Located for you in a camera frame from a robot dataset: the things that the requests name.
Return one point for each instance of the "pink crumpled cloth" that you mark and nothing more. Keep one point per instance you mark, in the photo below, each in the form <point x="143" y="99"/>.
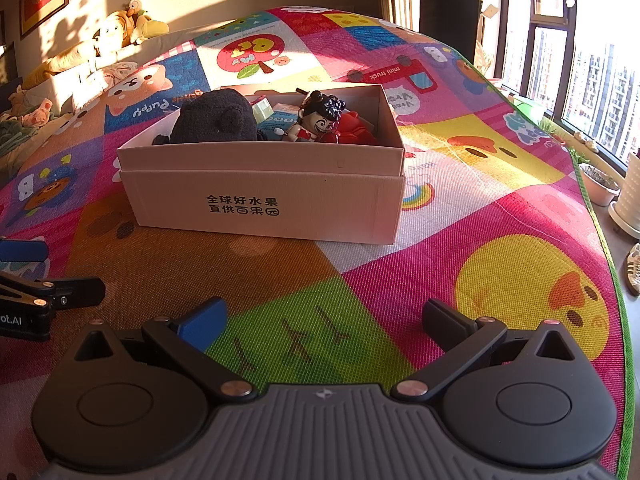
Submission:
<point x="120" y="72"/>

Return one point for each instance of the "black plush toy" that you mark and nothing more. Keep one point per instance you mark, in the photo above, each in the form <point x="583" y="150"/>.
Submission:
<point x="215" y="117"/>

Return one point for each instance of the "green cloth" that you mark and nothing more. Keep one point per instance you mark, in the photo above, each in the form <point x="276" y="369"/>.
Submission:
<point x="12" y="135"/>

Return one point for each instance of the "black-haired doll figurine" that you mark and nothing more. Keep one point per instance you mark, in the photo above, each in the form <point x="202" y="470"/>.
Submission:
<point x="315" y="115"/>

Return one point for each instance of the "potted plant white pot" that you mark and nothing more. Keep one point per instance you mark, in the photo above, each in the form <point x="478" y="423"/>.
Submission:
<point x="627" y="200"/>

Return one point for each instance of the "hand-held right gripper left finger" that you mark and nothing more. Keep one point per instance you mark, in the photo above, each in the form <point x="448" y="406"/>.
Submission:
<point x="205" y="320"/>

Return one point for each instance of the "white sneaker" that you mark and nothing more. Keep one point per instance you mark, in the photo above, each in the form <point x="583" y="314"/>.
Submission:
<point x="634" y="267"/>

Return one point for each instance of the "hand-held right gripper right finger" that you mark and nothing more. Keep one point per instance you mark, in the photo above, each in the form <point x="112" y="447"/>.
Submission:
<point x="445" y="322"/>

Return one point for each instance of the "colourful cartoon play mat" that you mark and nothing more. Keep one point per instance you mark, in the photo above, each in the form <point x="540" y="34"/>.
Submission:
<point x="400" y="285"/>

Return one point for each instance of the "yellow plush toy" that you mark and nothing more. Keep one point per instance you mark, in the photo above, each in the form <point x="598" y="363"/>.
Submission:
<point x="112" y="30"/>

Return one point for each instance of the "window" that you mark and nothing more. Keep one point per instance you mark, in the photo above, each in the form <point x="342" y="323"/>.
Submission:
<point x="590" y="50"/>

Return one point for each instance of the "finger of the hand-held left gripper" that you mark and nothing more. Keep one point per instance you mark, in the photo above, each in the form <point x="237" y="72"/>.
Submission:
<point x="70" y="290"/>
<point x="22" y="251"/>

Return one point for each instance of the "tan plush toy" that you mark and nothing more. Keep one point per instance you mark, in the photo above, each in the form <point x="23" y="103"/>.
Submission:
<point x="142" y="20"/>

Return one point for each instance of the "white oblong planter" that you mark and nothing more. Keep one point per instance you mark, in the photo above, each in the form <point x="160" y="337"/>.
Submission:
<point x="600" y="185"/>

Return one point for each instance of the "pink pig plush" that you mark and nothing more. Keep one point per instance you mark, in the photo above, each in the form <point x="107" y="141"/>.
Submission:
<point x="32" y="105"/>

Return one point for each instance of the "white cardboard box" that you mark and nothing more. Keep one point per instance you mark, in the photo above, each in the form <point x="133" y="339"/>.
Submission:
<point x="260" y="190"/>

